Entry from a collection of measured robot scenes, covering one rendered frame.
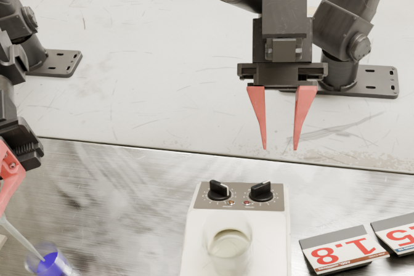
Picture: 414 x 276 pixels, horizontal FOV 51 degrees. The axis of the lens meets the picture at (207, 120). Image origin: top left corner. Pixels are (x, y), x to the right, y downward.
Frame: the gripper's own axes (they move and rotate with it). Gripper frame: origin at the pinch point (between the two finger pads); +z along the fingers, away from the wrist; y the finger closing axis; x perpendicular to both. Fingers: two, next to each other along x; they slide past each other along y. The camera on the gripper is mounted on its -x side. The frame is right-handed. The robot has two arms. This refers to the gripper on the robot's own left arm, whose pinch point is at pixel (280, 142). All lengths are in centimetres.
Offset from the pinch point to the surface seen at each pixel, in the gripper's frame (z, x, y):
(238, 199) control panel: 7.8, 5.0, -5.2
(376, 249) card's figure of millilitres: 12.9, 3.2, 12.0
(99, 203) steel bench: 10.2, 10.3, -26.6
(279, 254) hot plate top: 12.4, -3.2, 0.0
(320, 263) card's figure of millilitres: 14.7, 1.9, 5.1
